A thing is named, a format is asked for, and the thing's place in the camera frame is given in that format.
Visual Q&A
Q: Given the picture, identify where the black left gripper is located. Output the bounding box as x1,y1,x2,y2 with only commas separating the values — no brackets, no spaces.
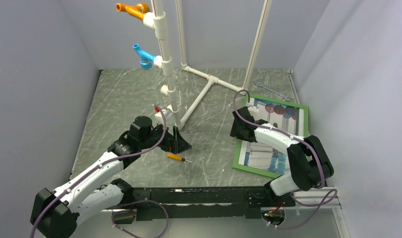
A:
139,121,191,154

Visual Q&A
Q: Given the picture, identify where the green wooden photo frame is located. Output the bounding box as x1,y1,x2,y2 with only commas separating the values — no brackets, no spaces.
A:
230,95,309,179

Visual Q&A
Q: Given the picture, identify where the white PVC pipe stand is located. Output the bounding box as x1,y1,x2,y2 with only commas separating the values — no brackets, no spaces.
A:
148,0,273,128

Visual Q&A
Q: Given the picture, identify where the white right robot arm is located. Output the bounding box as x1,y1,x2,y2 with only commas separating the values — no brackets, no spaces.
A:
230,107,334,206

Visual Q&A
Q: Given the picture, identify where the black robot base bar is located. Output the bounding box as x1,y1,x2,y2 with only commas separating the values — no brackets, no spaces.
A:
113,186,295,221

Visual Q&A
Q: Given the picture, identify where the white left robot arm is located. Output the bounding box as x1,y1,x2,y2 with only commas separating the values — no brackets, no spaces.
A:
30,116,192,238

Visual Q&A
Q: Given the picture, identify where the silver open-end wrench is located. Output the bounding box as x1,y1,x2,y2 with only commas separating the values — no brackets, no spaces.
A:
254,80,292,102

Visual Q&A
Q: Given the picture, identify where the blue plastic faucet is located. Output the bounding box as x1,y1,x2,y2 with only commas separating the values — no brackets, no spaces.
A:
132,44,156,70

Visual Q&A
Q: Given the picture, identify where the orange plastic faucet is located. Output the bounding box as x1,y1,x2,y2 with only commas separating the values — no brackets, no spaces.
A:
116,2,151,21

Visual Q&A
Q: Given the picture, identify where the orange handled screwdriver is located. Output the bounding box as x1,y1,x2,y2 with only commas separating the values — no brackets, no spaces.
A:
167,153,192,163

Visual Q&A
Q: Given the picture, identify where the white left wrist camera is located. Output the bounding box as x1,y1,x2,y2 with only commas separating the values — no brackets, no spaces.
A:
153,105,175,127

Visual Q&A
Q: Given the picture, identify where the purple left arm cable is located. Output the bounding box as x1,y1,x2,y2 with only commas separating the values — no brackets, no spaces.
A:
29,108,170,238

